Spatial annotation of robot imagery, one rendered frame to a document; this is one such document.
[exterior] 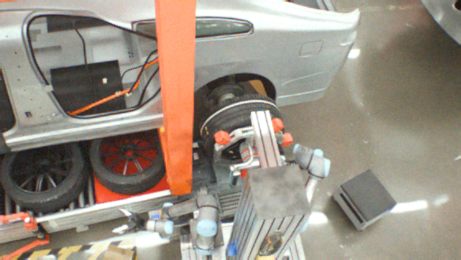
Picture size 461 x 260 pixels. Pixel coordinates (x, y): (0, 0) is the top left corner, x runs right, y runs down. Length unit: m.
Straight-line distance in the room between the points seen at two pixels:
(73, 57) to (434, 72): 4.00
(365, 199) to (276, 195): 2.16
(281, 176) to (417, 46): 4.13
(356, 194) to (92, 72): 2.53
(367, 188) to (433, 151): 1.16
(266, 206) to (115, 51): 2.43
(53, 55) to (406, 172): 3.51
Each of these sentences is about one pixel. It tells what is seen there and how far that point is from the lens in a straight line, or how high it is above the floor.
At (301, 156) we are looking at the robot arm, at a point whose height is 1.29.
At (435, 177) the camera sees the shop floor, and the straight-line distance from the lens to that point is 4.93.
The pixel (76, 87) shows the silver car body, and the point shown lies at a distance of 3.92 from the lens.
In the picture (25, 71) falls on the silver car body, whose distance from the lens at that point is 3.05.
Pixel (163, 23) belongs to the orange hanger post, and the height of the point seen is 2.43.
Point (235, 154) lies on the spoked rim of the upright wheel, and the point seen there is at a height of 0.63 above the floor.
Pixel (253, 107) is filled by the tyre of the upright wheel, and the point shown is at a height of 1.18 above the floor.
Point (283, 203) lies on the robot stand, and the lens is 2.01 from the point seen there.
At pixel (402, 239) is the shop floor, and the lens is 4.49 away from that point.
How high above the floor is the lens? 3.85
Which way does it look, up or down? 58 degrees down
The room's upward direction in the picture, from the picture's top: 9 degrees clockwise
